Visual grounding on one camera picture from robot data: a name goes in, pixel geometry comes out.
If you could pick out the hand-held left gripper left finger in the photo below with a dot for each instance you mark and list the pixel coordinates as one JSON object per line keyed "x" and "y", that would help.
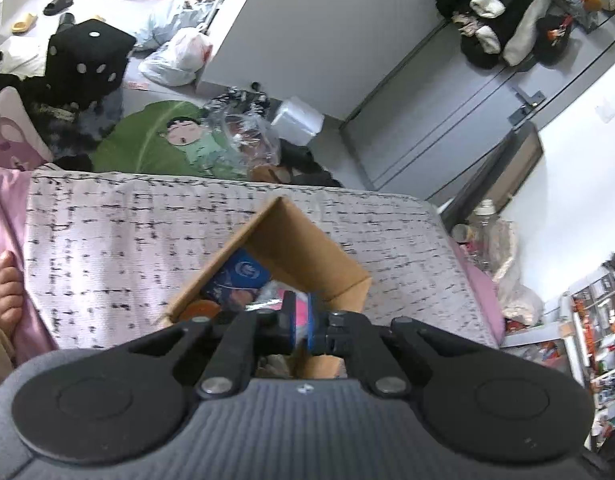
{"x": 287, "y": 325}

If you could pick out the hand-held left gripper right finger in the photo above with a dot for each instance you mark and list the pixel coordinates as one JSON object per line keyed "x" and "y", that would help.
{"x": 313, "y": 327}

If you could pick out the blue tissue pack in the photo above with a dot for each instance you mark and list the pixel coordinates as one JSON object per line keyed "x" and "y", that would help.
{"x": 242, "y": 271}

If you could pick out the brown cardboard box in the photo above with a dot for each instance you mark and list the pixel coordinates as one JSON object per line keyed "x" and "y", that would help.
{"x": 307, "y": 245}

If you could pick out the orange green plush ball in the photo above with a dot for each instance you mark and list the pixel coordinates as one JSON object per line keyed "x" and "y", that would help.
{"x": 200, "y": 310}

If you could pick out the black cloth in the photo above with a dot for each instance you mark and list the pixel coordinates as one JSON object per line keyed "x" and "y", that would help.
{"x": 307, "y": 162}

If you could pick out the paper cup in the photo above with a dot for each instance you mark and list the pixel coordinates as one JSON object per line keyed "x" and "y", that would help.
{"x": 461, "y": 233}

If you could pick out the white black patterned blanket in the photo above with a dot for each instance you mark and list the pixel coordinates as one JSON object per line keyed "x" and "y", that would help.
{"x": 112, "y": 240}

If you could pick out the clear plastic jar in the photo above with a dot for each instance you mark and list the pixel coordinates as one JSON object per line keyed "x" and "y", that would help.
{"x": 483, "y": 217}

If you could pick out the white storage box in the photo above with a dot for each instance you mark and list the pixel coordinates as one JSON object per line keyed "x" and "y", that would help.
{"x": 297, "y": 120}

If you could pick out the clear plastic bag by bed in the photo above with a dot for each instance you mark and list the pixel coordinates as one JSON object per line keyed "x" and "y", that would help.
{"x": 515, "y": 270}

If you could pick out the white desk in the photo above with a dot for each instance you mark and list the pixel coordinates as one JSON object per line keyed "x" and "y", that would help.
{"x": 537, "y": 332}

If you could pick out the black metal gear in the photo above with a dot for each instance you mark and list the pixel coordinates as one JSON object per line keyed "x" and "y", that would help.
{"x": 245, "y": 96}

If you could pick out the green cartoon leaf rug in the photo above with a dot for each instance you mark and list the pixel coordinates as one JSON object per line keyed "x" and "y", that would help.
{"x": 137, "y": 135}

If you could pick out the grey door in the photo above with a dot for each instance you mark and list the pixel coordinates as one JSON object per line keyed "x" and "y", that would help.
{"x": 437, "y": 110}

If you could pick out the bare foot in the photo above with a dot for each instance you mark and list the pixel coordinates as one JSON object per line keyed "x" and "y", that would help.
{"x": 5, "y": 292}

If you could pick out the white plastic bag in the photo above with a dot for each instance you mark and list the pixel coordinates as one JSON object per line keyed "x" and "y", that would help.
{"x": 180, "y": 60}

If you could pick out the grey fluffy rug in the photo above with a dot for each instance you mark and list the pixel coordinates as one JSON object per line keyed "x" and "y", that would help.
{"x": 77, "y": 130}

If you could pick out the pale blue plastic bag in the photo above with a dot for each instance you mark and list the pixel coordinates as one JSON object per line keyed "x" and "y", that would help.
{"x": 162, "y": 17}

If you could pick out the black dice cushion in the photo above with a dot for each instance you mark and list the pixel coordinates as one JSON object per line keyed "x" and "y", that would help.
{"x": 82, "y": 60}

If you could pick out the pink cartoon pillow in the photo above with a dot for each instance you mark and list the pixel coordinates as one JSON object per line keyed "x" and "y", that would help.
{"x": 10, "y": 132}

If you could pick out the black white hanging clothes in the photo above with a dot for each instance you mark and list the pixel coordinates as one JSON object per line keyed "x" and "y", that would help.
{"x": 507, "y": 0}

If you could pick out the black slipper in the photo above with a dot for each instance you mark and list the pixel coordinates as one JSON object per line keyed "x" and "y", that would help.
{"x": 57, "y": 5}

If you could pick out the yellow slipper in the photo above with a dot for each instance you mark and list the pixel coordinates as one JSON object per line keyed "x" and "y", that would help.
{"x": 25, "y": 22}

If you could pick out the brown board with black frame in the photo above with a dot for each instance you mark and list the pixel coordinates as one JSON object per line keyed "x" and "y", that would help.
{"x": 507, "y": 170}

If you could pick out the white wall switch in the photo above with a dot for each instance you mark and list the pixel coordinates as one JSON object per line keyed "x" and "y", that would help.
{"x": 606, "y": 111}

